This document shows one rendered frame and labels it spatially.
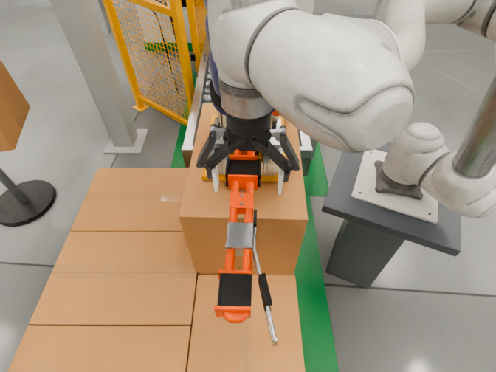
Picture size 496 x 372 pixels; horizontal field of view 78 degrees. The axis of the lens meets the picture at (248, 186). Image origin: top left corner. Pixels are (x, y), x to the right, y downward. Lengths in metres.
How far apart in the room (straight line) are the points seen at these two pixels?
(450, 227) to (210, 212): 0.90
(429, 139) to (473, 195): 0.23
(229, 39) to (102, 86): 2.06
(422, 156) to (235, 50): 0.94
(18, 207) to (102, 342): 1.53
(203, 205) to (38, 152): 2.22
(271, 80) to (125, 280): 1.15
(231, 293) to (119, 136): 2.16
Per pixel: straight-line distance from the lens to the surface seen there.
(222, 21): 0.41
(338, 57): 0.30
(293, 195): 1.01
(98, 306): 1.37
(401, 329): 1.96
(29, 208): 2.58
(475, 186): 1.16
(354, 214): 1.26
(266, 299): 0.66
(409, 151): 1.23
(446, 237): 1.35
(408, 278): 2.10
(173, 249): 1.38
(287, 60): 0.32
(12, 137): 2.04
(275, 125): 1.17
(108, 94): 2.45
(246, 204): 0.79
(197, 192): 1.02
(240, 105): 0.47
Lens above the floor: 1.72
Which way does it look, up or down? 49 degrees down
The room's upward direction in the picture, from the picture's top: straight up
